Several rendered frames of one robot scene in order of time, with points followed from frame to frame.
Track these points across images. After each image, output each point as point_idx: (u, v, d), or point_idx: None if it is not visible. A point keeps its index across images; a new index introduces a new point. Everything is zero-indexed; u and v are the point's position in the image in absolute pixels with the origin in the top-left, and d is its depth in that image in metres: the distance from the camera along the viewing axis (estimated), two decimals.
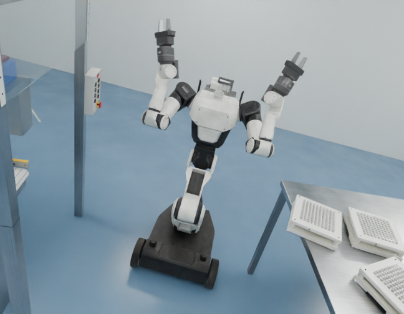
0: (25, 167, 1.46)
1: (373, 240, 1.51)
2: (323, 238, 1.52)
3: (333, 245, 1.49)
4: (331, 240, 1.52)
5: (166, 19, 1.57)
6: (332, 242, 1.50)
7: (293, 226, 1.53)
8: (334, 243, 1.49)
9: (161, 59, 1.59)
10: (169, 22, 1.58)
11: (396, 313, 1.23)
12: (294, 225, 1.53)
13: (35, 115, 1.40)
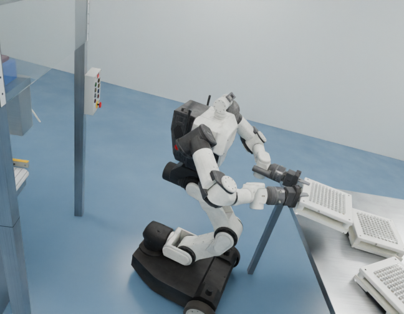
0: (25, 167, 1.46)
1: (373, 240, 1.51)
2: (333, 221, 1.46)
3: (343, 227, 1.43)
4: (341, 223, 1.46)
5: None
6: (343, 225, 1.44)
7: (302, 208, 1.47)
8: (345, 225, 1.43)
9: (272, 202, 1.43)
10: None
11: (396, 313, 1.23)
12: (303, 207, 1.47)
13: (35, 115, 1.40)
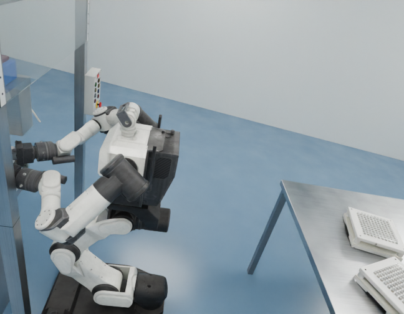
0: (25, 167, 1.46)
1: (373, 240, 1.51)
2: None
3: None
4: None
5: None
6: None
7: None
8: None
9: None
10: None
11: (396, 313, 1.23)
12: None
13: (35, 115, 1.40)
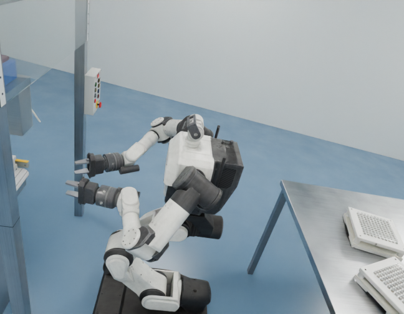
0: (25, 167, 1.46)
1: (373, 240, 1.51)
2: None
3: None
4: None
5: (74, 171, 1.42)
6: None
7: None
8: None
9: None
10: (79, 173, 1.43)
11: (396, 313, 1.23)
12: None
13: (35, 115, 1.40)
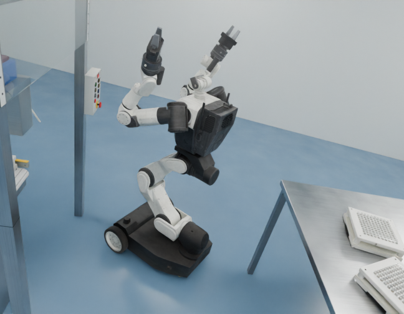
0: (25, 167, 1.46)
1: (373, 240, 1.51)
2: None
3: None
4: None
5: (232, 25, 1.86)
6: None
7: None
8: None
9: None
10: (230, 28, 1.85)
11: (396, 313, 1.23)
12: None
13: (35, 115, 1.40)
